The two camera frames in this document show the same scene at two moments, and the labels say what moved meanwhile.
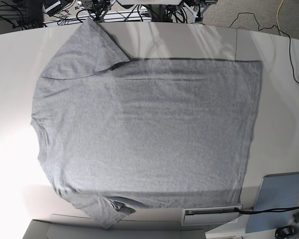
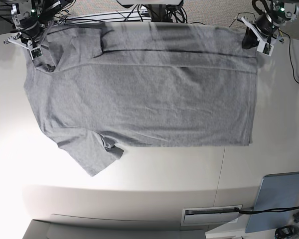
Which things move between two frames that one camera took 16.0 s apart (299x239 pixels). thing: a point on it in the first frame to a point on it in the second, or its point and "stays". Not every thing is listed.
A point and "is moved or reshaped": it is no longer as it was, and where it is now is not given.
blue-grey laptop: x=276 y=191 stays
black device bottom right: x=284 y=232 stays
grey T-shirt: x=116 y=133 is moved or reshaped
